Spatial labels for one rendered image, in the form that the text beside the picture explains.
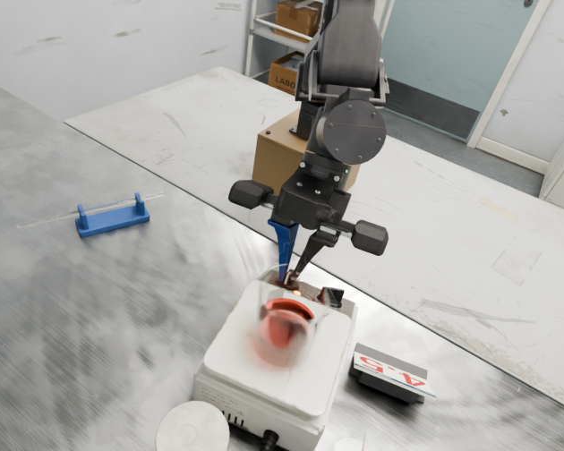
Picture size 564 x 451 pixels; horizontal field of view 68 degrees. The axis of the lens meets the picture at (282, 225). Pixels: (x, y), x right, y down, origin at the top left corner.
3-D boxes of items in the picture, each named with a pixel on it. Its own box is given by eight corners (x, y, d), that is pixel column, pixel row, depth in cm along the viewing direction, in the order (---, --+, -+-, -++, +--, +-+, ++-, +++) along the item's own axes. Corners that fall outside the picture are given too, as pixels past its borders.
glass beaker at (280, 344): (235, 356, 39) (243, 299, 34) (266, 310, 44) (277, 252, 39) (303, 391, 38) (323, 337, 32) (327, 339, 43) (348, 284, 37)
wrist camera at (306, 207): (296, 157, 47) (283, 154, 41) (358, 182, 46) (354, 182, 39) (277, 207, 48) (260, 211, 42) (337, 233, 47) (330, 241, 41)
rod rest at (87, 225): (143, 208, 66) (141, 189, 64) (150, 220, 64) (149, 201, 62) (74, 224, 61) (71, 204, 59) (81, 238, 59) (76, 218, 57)
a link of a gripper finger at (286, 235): (278, 215, 53) (266, 219, 47) (305, 225, 53) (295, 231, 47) (261, 265, 55) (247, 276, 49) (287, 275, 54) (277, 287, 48)
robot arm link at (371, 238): (260, 136, 53) (245, 131, 47) (406, 184, 49) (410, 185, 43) (242, 198, 54) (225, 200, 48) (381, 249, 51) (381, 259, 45)
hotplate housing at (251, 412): (264, 280, 58) (272, 238, 53) (354, 317, 56) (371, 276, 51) (178, 429, 42) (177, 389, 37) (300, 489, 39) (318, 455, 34)
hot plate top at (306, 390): (251, 281, 47) (252, 276, 47) (353, 322, 45) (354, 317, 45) (197, 369, 38) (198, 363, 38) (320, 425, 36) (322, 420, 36)
